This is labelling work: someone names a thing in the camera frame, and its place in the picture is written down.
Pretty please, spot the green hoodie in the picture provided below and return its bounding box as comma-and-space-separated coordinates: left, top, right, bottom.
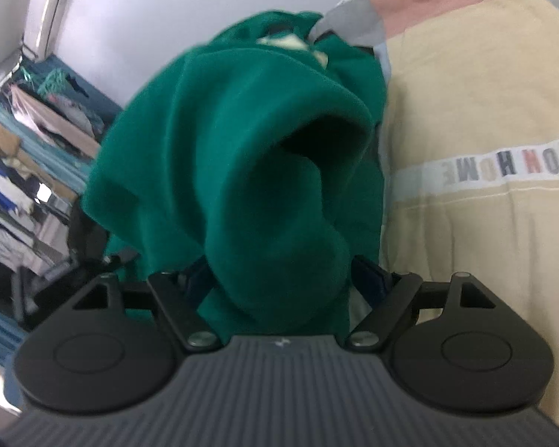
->
82, 11, 386, 339

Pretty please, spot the hanging clothes rack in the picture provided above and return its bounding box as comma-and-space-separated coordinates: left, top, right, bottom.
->
0, 57, 121, 364

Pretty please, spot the patchwork bed quilt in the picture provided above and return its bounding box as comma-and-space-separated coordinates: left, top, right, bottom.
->
311, 0, 559, 424

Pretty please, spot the green clip hanger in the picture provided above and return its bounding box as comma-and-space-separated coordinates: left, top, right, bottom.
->
37, 68, 68, 96

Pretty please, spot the white air conditioner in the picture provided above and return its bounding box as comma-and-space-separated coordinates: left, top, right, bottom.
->
23, 0, 69, 63

